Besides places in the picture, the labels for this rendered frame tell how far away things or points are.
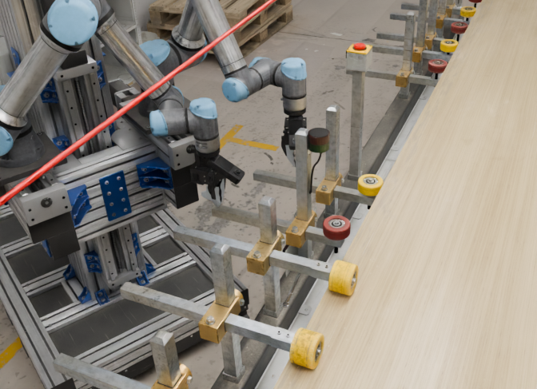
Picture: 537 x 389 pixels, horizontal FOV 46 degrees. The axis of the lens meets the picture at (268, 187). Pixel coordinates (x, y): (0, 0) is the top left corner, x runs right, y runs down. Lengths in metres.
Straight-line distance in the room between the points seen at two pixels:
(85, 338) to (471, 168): 1.56
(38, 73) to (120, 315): 1.20
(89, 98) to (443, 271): 1.25
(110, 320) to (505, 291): 1.56
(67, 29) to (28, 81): 0.20
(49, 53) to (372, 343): 1.09
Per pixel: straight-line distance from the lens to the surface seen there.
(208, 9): 1.88
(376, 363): 1.49
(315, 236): 1.89
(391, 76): 2.96
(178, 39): 2.19
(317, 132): 1.76
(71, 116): 2.18
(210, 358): 2.71
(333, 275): 1.59
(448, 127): 2.39
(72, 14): 1.69
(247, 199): 3.54
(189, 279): 2.74
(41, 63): 1.78
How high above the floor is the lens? 2.03
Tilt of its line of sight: 34 degrees down
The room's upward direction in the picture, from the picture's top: 3 degrees counter-clockwise
